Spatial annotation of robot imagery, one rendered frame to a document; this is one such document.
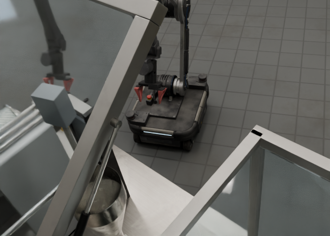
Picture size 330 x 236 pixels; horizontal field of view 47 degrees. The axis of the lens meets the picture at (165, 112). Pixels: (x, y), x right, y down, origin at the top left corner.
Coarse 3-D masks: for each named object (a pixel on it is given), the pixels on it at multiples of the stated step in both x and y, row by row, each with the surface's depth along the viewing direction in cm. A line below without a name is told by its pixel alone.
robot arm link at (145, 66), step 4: (160, 48) 171; (160, 52) 172; (148, 56) 172; (152, 56) 172; (156, 56) 173; (148, 60) 167; (144, 64) 165; (148, 64) 166; (152, 64) 170; (144, 68) 166; (148, 68) 165; (152, 68) 170; (140, 72) 167; (144, 72) 166; (148, 72) 166
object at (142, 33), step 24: (96, 0) 61; (120, 0) 58; (144, 0) 56; (144, 24) 55; (144, 48) 56; (120, 72) 56; (120, 96) 57; (96, 120) 57; (96, 144) 57; (72, 168) 58; (72, 192) 57; (48, 216) 58; (72, 216) 59
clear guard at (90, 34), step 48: (0, 0) 77; (48, 0) 69; (0, 48) 74; (48, 48) 67; (96, 48) 61; (0, 96) 72; (48, 96) 65; (96, 96) 59; (0, 144) 69; (48, 144) 63; (0, 192) 67; (48, 192) 61
